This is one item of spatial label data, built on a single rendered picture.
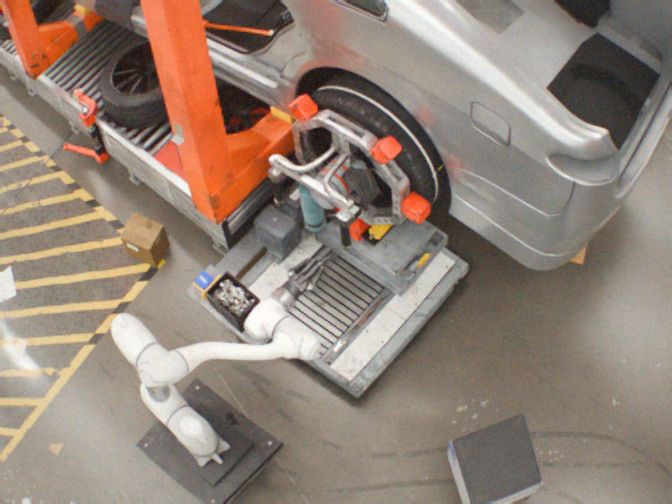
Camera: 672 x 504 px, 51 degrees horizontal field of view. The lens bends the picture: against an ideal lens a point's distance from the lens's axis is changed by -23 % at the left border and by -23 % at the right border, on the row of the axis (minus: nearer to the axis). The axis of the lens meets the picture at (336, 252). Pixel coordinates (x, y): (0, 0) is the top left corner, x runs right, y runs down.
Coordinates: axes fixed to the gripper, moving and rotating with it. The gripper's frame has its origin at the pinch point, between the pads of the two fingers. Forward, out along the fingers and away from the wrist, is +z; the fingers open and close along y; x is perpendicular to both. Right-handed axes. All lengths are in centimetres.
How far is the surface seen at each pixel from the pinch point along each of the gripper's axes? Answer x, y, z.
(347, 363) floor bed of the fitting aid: -75, 10, -5
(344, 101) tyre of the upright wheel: 34, -23, 42
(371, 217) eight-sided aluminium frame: -18.6, -5.0, 32.6
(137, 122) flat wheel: -49, -161, 21
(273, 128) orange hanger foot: -15, -67, 42
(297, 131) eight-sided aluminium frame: 12, -40, 32
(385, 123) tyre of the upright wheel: 32, -4, 44
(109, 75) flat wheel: -33, -198, 29
